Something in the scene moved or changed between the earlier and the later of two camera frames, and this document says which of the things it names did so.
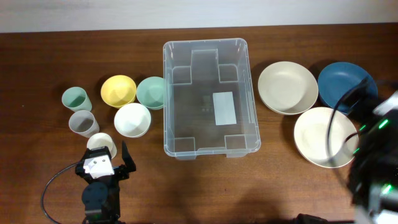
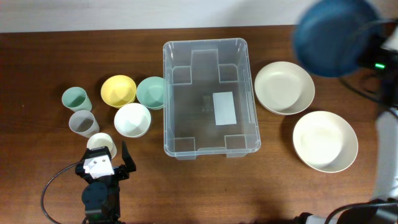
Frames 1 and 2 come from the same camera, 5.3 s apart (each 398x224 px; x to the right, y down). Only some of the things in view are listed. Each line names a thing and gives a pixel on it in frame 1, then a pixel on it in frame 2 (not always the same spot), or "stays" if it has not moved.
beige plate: [288, 88] stays
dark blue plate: [337, 79] to [329, 35]
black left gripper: [121, 170] stays
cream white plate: [311, 137] stays
